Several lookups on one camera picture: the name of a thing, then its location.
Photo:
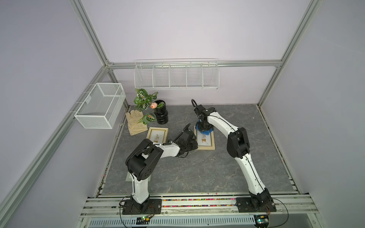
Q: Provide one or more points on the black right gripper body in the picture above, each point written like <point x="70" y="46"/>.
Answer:
<point x="204" y="126"/>

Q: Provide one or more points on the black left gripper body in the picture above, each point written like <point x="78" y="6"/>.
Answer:
<point x="191" y="147"/>

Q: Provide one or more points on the gold frame with deer print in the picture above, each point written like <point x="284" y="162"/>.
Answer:
<point x="205" y="141"/>

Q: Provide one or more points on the blue microfiber cloth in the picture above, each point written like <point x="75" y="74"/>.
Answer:
<point x="204" y="128"/>

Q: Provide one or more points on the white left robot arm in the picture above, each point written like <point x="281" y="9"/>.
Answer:
<point x="143" y="160"/>

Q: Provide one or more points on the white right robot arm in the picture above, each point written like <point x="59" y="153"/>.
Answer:
<point x="238" y="147"/>

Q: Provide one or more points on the glossy black vase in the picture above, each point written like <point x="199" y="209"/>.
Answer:
<point x="161" y="112"/>

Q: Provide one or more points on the cream work glove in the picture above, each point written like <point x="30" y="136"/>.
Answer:
<point x="134" y="121"/>

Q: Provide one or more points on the green artificial plant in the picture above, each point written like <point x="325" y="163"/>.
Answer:
<point x="143" y="101"/>

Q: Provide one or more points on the gold frame with plant print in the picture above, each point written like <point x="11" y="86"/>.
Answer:
<point x="157" y="134"/>

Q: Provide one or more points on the white wire wall shelf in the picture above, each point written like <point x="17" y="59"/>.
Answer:
<point x="177" y="74"/>

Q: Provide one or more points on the green picture frame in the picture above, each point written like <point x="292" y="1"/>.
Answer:
<point x="129" y="178"/>

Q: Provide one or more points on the aluminium rail base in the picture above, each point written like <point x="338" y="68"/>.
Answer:
<point x="188" y="210"/>

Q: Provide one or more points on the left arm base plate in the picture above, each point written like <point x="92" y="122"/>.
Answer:
<point x="150" y="206"/>

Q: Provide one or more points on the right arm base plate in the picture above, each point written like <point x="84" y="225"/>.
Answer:
<point x="245" y="204"/>

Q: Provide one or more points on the white wire basket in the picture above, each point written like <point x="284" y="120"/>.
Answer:
<point x="101" y="106"/>

